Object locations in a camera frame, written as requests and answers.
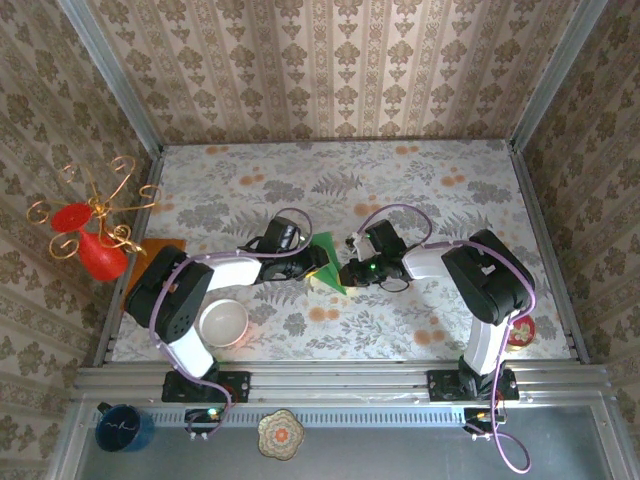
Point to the white bowl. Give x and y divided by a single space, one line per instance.
223 322

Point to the orange mat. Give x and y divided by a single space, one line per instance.
160 246

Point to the small left controller board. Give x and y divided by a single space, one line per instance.
202 417

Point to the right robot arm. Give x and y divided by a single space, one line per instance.
487 275

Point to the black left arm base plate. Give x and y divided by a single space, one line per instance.
240 385

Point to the patterned flower-shaped dish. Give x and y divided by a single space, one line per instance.
281 434

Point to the green paper sheet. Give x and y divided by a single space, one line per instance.
326 241

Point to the small controller board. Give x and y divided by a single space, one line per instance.
482 416
202 417

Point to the small right controller board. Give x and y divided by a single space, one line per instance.
482 416

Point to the small red dish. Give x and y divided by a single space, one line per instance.
522 332

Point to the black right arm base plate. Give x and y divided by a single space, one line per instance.
442 385

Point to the aluminium front rail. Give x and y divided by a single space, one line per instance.
340 382

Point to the red vase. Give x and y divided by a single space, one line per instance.
102 260

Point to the slotted metal strip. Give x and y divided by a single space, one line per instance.
350 416

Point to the dark blue mug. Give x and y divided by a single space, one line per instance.
122 430

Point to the aluminium side rail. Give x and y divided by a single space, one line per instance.
152 175
530 200

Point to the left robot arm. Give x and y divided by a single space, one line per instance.
170 295

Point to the aluminium frame post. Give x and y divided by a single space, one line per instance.
112 75
555 75

